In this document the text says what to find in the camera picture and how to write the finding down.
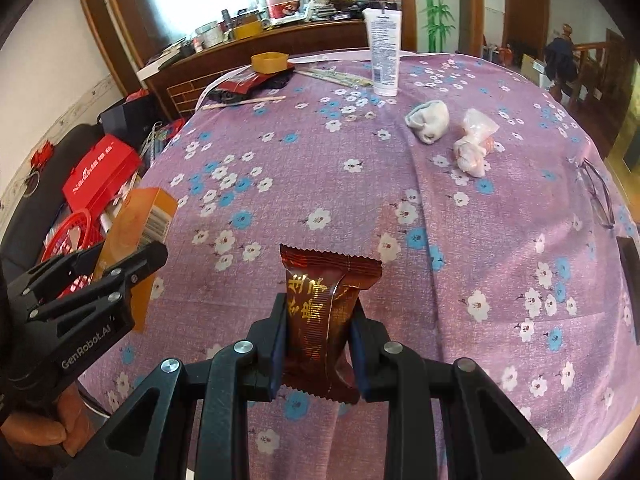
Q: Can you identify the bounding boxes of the bare wooden chopsticks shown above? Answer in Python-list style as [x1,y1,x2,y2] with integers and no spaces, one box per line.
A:
[202,94,287,111]

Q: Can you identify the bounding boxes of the purple floral tablecloth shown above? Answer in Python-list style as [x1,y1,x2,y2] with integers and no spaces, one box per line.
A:
[79,49,640,467]

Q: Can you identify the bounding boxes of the dark jacket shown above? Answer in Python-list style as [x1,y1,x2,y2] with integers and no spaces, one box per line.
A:
[543,37,579,99]

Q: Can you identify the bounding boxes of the paper-wrapped chopsticks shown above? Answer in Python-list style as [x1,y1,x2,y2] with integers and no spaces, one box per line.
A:
[294,65,374,86]

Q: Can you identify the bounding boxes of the person's left hand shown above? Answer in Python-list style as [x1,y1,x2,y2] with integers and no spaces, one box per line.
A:
[9,384,84,459]

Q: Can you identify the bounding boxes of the red packet under dish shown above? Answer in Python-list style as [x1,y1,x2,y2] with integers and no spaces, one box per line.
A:
[207,72,296,106]

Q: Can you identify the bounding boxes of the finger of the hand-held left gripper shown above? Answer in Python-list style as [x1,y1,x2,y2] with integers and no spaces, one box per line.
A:
[27,240,170,323]
[7,245,107,307]

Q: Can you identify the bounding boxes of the clear plastic bag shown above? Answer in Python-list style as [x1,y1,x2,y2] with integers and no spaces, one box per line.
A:
[452,107,500,178]

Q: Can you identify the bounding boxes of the green bamboo wall sticker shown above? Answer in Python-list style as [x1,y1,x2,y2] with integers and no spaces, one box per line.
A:
[417,0,459,54]

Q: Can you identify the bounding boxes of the crumpled white paper ball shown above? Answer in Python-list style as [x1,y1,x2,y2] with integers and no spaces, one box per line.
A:
[403,99,451,146]

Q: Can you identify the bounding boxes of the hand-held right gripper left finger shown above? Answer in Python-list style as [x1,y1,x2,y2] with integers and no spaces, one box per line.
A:
[50,292,290,480]

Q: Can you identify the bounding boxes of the black leather sofa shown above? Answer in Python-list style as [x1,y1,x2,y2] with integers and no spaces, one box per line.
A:
[0,122,107,272]

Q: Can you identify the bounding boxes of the white ribbon strip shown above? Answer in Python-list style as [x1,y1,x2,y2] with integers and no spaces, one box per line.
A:
[194,55,321,111]

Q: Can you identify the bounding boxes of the red plastic basket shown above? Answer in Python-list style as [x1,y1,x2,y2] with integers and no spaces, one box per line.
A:
[39,208,107,302]

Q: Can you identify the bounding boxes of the white flat box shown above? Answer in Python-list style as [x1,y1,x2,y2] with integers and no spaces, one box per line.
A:
[135,40,189,81]

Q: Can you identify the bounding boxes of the eyeglasses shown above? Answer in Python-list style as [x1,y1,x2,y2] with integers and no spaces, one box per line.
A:
[577,157,616,231]

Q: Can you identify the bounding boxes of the small red ornament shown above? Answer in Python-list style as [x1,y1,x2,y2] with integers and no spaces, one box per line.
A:
[29,142,55,167]

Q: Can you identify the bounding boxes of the wooden stair railing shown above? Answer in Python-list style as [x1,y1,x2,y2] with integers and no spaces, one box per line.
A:
[569,27,636,152]

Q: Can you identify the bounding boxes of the yellow plastic container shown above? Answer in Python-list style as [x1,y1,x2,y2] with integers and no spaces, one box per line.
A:
[249,51,291,76]

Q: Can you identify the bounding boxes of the red box behind glass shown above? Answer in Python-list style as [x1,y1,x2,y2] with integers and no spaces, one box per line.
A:
[263,0,301,20]

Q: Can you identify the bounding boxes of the white cream tube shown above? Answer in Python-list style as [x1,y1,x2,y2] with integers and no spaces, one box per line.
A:
[362,8,404,97]

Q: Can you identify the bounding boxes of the brown wooden door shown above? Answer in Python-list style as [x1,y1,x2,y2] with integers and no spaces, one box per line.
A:
[502,0,551,62]

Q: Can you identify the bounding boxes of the brown wooden cabinet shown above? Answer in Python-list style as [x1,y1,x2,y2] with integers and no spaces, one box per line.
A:
[137,19,372,122]

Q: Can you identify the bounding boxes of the dark blue paper bag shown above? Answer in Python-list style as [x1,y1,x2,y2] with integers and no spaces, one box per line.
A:
[97,92,161,141]

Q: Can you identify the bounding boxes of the orange cardboard box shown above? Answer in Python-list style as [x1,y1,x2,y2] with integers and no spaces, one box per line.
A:
[92,187,180,334]

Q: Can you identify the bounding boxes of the dark red snack wrapper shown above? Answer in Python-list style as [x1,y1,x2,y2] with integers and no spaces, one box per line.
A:
[278,243,384,406]

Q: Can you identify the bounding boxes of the black flat rectangular object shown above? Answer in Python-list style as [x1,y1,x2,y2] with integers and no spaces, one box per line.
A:
[615,235,640,292]

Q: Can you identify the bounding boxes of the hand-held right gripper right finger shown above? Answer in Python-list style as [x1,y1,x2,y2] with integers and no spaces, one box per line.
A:
[348,300,568,480]

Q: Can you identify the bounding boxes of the red gift bag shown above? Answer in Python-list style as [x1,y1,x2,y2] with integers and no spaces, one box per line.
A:
[62,134,143,214]

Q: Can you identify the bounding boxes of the round metal tin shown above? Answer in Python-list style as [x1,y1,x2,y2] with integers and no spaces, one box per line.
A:
[194,22,224,51]

